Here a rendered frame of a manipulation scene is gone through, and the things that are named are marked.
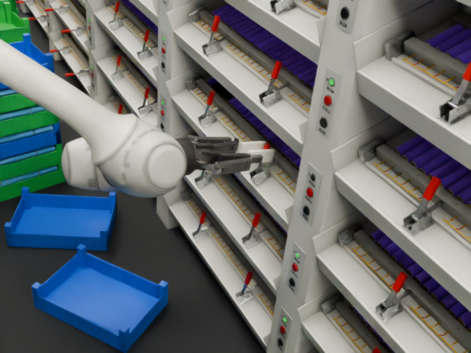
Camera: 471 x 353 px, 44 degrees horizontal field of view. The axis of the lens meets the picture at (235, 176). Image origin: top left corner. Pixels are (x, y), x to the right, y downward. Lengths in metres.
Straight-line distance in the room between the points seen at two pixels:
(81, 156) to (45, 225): 0.92
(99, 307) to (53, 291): 0.14
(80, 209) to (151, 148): 1.14
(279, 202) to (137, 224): 0.78
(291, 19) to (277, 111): 0.19
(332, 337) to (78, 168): 0.61
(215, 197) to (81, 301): 0.47
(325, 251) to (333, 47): 0.40
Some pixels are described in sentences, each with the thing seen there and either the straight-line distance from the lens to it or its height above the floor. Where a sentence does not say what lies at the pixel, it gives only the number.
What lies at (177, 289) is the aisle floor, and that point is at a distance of 1.71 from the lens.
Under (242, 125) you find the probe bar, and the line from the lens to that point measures 1.42.
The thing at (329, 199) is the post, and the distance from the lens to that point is 1.06.
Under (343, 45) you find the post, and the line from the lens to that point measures 0.95.
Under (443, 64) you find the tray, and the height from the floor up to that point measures 0.92.
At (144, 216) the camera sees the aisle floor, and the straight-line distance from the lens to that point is 1.95.
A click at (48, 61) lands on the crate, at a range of 1.90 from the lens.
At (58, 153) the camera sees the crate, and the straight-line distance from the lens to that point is 2.06.
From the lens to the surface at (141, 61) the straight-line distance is 1.83.
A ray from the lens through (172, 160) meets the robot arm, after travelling 0.89.
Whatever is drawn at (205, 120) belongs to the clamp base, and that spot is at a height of 0.50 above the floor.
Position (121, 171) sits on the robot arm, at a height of 0.71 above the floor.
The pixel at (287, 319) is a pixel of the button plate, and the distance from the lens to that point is 1.32.
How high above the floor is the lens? 1.23
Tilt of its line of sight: 35 degrees down
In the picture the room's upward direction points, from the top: 6 degrees clockwise
